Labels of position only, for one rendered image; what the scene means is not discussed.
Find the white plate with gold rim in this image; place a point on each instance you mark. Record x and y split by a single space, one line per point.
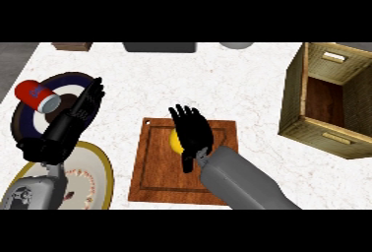
84 183

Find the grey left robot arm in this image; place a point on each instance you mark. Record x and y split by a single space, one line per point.
35 190

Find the woven wicker basket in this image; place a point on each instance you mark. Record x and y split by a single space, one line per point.
329 101

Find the pale grey round object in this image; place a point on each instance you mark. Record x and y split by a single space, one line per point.
236 45

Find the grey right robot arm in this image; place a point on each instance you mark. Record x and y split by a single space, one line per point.
239 182

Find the brown wooden block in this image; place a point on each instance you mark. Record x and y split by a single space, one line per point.
70 46

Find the red can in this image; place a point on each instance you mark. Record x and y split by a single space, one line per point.
37 95

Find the yellow lemon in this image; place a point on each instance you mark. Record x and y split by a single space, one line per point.
175 141

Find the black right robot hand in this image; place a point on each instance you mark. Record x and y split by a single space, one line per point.
193 134

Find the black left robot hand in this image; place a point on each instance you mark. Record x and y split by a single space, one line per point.
65 131

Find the dark blue and white plate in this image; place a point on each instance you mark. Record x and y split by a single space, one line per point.
34 119

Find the brown wooden cutting board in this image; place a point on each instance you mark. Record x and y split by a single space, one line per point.
168 170

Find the dark grey appliance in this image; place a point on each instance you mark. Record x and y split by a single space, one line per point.
159 47

